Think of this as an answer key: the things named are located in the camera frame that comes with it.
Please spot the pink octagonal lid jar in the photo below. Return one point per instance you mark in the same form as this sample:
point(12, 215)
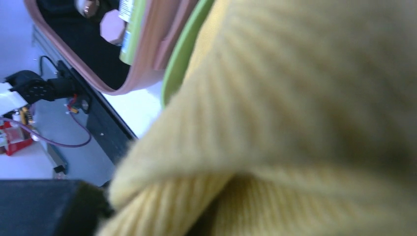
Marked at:
point(112, 27)

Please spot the small round gold-rim jar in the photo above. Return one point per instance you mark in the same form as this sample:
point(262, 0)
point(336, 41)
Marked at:
point(87, 8)

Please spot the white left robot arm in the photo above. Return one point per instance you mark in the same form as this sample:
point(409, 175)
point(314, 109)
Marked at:
point(27, 87)

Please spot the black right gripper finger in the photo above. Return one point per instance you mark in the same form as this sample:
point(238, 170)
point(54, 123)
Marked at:
point(51, 207)

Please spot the yellow packet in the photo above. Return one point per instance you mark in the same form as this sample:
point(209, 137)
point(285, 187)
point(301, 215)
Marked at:
point(295, 118)

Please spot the green plastic tray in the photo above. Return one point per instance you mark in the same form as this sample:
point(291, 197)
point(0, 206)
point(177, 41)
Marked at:
point(181, 55)

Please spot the red box beside base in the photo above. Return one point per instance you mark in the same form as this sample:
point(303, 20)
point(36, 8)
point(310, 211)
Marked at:
point(13, 138)

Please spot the pink hard-shell suitcase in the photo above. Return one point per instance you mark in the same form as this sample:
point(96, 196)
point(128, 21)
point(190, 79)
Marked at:
point(79, 42)

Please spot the yellow-green spray bottle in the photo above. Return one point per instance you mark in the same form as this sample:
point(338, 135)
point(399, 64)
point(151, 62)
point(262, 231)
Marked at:
point(132, 12)

